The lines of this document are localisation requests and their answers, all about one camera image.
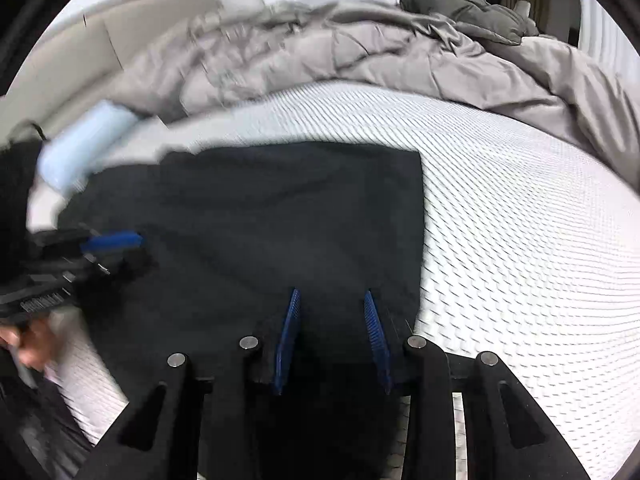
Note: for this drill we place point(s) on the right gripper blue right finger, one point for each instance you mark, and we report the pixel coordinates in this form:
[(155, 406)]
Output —
[(377, 341)]

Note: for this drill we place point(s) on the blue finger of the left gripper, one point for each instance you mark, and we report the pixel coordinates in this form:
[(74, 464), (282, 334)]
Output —
[(114, 242)]

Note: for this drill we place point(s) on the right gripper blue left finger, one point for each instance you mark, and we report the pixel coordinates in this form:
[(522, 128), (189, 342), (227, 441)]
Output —
[(286, 342)]

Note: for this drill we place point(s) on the black pants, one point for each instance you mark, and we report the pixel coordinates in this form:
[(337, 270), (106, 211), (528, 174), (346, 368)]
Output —
[(230, 233)]

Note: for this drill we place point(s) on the person's left hand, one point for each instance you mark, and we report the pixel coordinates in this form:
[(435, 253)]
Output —
[(36, 346)]

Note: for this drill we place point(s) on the light blue pillow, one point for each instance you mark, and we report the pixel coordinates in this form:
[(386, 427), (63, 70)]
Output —
[(67, 159)]

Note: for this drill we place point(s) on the white honeycomb mattress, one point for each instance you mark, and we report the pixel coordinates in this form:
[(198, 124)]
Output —
[(532, 245)]

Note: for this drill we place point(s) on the beige headboard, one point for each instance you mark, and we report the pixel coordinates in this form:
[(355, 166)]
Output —
[(71, 65)]

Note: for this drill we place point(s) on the grey crumpled duvet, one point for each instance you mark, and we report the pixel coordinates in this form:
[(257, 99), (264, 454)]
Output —
[(219, 59)]

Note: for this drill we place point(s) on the dark grey pillow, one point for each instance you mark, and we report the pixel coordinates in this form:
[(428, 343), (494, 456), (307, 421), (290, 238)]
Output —
[(478, 19)]

